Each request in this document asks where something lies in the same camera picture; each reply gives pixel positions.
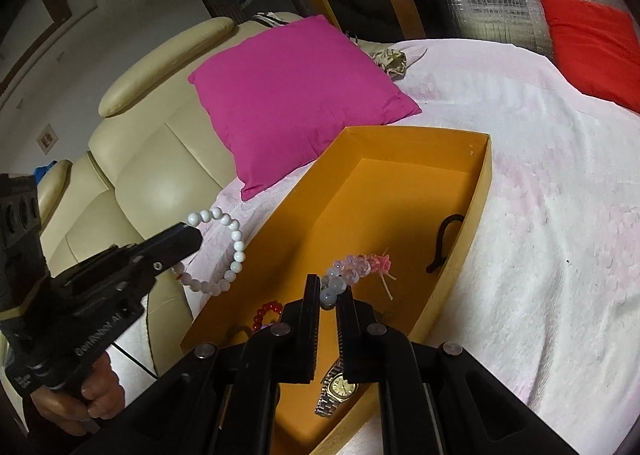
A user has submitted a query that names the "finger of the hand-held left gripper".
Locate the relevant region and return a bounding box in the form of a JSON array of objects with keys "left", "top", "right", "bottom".
[{"left": 137, "top": 226, "right": 204, "bottom": 281}]

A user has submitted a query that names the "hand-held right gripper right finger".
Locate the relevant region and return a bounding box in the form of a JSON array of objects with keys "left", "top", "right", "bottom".
[{"left": 335, "top": 285, "right": 591, "bottom": 455}]

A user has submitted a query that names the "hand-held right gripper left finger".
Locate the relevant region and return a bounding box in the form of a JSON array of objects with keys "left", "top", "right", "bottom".
[{"left": 72, "top": 274, "right": 321, "bottom": 455}]

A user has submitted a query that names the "pink clear bead bracelet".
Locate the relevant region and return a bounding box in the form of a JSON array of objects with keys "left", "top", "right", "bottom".
[{"left": 320, "top": 247, "right": 396, "bottom": 308}]

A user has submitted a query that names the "white bead bracelet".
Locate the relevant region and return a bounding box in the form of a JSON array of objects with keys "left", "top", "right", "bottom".
[{"left": 175, "top": 207, "right": 249, "bottom": 297}]

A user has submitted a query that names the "orange cardboard box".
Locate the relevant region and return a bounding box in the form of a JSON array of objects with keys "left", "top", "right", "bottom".
[{"left": 180, "top": 125, "right": 493, "bottom": 455}]

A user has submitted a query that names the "person's left hand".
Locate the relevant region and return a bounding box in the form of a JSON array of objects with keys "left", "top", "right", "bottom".
[{"left": 25, "top": 352, "right": 126, "bottom": 436}]

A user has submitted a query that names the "metal wristwatch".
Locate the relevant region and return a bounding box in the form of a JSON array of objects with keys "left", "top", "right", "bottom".
[{"left": 314, "top": 360, "right": 361, "bottom": 418}]

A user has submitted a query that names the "beige leather sofa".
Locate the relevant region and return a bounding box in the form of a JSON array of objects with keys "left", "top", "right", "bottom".
[{"left": 37, "top": 11, "right": 306, "bottom": 376}]

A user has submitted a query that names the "magenta pillow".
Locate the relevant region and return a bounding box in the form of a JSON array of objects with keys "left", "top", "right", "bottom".
[{"left": 188, "top": 15, "right": 422, "bottom": 202}]

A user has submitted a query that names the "pale pink blanket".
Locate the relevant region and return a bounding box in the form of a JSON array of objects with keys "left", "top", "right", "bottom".
[{"left": 145, "top": 37, "right": 640, "bottom": 455}]

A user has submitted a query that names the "striped cloth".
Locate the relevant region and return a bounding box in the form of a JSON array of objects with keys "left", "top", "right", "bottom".
[{"left": 252, "top": 11, "right": 291, "bottom": 28}]

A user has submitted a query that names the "crumpled patterned cloth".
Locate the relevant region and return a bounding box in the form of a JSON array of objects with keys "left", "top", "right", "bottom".
[{"left": 350, "top": 37, "right": 428, "bottom": 80}]

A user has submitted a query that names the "red pillow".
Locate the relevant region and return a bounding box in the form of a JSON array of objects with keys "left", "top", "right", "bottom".
[{"left": 536, "top": 0, "right": 640, "bottom": 114}]

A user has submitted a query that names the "red bead bracelet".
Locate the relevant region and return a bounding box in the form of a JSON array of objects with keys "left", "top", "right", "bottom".
[{"left": 255, "top": 301, "right": 286, "bottom": 333}]

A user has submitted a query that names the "thin black cable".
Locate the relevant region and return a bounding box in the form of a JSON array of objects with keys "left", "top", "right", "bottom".
[{"left": 111, "top": 341, "right": 161, "bottom": 381}]

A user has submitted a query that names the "black hair tie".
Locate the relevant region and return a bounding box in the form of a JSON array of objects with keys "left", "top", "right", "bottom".
[{"left": 426, "top": 215, "right": 467, "bottom": 273}]

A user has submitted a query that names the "small wall picture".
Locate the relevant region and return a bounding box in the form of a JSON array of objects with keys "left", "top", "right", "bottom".
[{"left": 36, "top": 124, "right": 60, "bottom": 156}]

